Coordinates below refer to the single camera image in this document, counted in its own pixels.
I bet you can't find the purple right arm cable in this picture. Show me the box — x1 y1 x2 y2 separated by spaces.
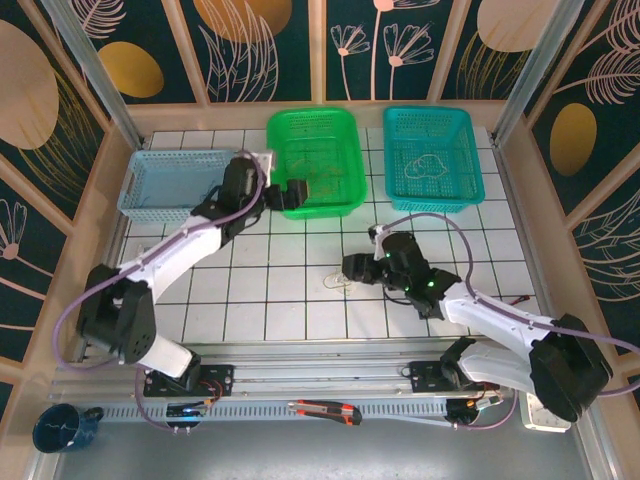
377 213 640 432

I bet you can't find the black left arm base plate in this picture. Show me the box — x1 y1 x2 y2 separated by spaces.
143 363 236 399

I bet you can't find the red black utility knife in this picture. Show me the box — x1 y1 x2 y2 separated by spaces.
287 398 363 427

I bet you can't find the thin black gripper wire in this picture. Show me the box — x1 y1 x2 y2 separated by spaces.
382 285 414 305

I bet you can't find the aluminium frame post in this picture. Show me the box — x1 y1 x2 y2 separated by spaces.
42 0 147 150
491 0 586 147

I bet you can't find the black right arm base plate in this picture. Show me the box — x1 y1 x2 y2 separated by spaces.
408 360 501 396

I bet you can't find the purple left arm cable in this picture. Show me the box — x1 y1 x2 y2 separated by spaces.
53 148 266 434

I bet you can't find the aluminium table side rail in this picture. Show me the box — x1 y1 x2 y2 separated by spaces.
74 147 147 362
492 142 569 357

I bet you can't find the grey slotted cable duct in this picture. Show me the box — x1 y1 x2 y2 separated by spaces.
94 402 526 426

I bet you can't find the white square clock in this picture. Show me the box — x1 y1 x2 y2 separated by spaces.
519 392 571 434

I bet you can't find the pile of rubber bands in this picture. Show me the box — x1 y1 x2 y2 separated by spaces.
322 269 359 292

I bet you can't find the thin cream cable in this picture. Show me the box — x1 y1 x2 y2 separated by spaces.
402 153 448 180

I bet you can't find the green plastic basket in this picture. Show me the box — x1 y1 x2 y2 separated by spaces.
265 107 369 221

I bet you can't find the dark blue mug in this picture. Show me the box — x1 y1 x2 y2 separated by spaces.
32 403 105 455

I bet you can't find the small controller board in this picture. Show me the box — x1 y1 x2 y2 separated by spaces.
164 399 224 422
446 393 504 424

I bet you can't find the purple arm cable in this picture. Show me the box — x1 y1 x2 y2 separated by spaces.
377 213 640 432
53 148 266 434

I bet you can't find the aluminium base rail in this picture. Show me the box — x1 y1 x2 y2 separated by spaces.
49 339 594 404

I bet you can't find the light blue plastic basket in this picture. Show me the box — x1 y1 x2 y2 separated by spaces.
116 148 235 224

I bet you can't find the thin tan cable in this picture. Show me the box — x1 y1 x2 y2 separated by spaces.
292 158 346 182

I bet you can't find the teal plastic basket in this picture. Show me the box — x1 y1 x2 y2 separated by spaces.
382 105 486 214

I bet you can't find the thin yellow cable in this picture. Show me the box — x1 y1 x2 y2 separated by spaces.
304 167 351 196

